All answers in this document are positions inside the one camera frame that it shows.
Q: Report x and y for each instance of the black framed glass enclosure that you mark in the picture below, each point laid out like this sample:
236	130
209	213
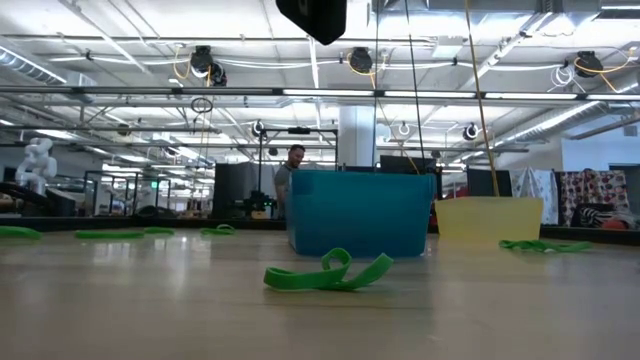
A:
125	192

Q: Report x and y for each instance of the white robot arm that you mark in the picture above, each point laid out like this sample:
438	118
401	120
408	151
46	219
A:
35	165

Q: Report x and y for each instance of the black chair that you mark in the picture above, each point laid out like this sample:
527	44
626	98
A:
60	202

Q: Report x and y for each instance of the black flat panel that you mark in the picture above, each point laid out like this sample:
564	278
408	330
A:
482	182

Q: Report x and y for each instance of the small black background robot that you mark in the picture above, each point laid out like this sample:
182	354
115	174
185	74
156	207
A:
257	202

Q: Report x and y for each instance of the dark dotted cloth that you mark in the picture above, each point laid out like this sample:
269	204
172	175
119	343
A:
595	190

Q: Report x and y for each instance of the white floral cloth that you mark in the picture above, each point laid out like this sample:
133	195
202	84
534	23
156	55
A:
532	192

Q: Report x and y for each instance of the black rig frame stand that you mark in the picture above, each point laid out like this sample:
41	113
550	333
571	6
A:
299	131

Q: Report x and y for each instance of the person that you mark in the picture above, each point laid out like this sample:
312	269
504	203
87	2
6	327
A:
285	190

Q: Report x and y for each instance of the green rubber band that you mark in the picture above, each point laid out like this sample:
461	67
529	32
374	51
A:
295	281
540	245
109	234
159	231
20	232
218	231

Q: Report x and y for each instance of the black computer monitor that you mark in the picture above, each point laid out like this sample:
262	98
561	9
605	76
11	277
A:
405	164

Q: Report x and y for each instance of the long overhead light beam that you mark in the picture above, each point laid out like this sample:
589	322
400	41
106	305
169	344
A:
150	91

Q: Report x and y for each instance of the black white striped object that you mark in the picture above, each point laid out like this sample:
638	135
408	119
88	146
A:
600	217

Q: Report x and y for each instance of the yellow plastic basket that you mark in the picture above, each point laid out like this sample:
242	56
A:
490	220

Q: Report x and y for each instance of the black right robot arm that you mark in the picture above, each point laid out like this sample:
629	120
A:
315	20

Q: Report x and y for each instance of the blue plastic basket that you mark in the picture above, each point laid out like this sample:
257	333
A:
360	215

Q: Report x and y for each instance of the dark partition panel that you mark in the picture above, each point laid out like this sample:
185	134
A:
240	187

